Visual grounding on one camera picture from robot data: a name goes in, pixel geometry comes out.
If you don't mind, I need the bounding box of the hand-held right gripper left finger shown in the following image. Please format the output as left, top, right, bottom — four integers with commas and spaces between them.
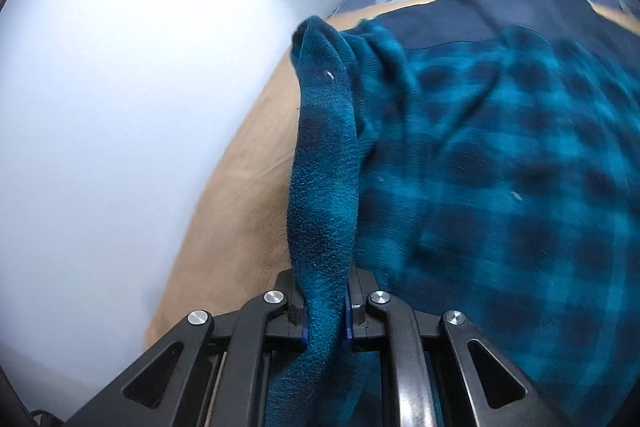
62, 269, 309, 427

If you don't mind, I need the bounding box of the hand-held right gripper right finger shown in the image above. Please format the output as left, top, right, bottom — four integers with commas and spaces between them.
344, 268, 572, 427

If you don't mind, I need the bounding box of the blue plaid fleece garment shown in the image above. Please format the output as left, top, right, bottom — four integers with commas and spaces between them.
264, 14, 640, 427

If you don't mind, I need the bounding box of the dark navy cloth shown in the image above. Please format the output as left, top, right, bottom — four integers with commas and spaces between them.
377, 0, 603, 54

